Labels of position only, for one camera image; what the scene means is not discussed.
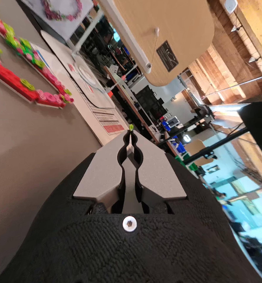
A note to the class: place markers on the white wall device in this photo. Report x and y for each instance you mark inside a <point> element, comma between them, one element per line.
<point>230,5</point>

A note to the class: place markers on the white metal rail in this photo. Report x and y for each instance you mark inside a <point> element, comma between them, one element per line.
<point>126,33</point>

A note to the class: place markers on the long white desk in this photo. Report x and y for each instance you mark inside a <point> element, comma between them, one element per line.
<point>126,92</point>

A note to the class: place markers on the black monitor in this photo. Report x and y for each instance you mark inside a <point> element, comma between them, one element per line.
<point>150,101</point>

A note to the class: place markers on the red lego heart frame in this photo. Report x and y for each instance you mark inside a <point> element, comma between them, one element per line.
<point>11,84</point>

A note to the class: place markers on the red white label sticker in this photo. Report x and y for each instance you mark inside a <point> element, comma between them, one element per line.
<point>90,88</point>
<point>70,67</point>

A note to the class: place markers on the white rounded board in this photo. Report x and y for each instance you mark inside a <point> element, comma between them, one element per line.
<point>101,99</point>

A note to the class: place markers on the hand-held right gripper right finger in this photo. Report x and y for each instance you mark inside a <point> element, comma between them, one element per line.
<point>159,176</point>

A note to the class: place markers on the wooden tabletop panel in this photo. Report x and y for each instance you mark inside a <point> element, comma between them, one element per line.
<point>184,24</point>

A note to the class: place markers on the white paper blue stripe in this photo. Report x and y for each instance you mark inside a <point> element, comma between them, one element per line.
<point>43,58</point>

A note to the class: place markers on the black box on stand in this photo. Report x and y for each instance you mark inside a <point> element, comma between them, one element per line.
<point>259,126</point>

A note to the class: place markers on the clear round disc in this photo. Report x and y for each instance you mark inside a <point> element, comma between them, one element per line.
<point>86,75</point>

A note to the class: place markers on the black label plate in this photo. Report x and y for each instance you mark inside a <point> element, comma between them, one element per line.
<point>167,56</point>

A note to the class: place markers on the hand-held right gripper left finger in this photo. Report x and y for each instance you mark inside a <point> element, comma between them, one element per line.
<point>102,174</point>

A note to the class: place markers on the lego box with heart picture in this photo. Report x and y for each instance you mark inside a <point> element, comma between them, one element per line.
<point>62,24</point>

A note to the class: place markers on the laminated instruction sheet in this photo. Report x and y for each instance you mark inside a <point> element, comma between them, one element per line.
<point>95,119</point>

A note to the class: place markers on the green crate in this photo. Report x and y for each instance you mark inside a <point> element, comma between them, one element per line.
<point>185,162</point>

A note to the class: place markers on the small lime lego piece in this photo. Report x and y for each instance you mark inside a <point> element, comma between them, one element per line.
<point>131,127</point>

